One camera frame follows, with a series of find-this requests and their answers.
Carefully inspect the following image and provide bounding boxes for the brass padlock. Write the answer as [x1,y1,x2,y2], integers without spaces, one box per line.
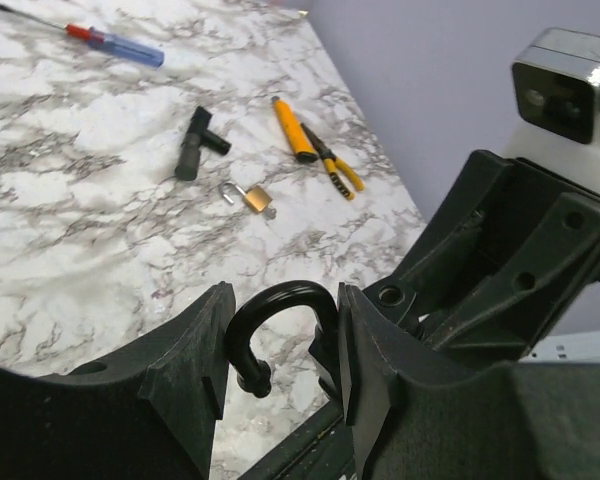
[219,182,272,214]

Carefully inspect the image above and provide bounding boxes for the yellow handled pliers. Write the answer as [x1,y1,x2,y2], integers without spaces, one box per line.
[300,123,365,201]

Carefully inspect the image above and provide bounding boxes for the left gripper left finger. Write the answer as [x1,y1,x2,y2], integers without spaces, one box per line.
[0,283,235,479]

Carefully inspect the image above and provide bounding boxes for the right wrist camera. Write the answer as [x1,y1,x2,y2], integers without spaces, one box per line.
[503,28,600,196]

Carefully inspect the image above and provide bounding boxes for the black T-handle tool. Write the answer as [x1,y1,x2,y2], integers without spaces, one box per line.
[174,106,231,181]

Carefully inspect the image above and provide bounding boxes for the black padlock with key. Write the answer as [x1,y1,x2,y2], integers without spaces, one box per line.
[224,280,341,411]

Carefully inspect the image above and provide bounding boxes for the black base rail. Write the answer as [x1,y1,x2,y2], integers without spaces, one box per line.
[239,401,356,480]

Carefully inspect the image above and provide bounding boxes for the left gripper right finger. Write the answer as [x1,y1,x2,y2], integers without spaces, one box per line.
[338,284,600,479]

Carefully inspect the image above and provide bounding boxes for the orange utility knife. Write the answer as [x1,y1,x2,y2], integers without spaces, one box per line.
[271,96,318,164]

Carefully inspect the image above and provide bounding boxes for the red blue screwdriver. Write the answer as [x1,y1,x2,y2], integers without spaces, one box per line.
[0,3,165,68]

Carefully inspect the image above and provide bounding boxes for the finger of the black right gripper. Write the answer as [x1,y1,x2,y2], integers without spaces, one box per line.
[365,150,600,360]

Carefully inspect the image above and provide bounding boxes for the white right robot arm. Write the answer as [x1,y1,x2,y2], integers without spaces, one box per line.
[366,150,600,368]

